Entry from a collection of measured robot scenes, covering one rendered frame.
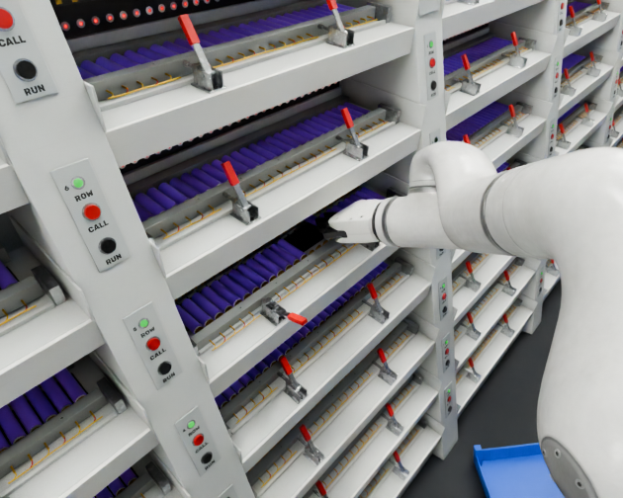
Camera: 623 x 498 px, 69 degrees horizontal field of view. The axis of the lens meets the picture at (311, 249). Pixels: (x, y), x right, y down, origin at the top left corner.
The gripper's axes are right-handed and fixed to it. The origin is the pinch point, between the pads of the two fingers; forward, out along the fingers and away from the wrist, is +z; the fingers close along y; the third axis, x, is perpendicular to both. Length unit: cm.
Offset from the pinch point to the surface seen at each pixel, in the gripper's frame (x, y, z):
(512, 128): 5, -74, -2
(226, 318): 3.7, 28.7, -2.4
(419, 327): 41.8, -22.8, 6.9
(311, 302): 8.7, 14.9, -6.1
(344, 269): 8.0, 4.1, -4.7
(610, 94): 19, -163, 1
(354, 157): -11.1, -3.9, -8.3
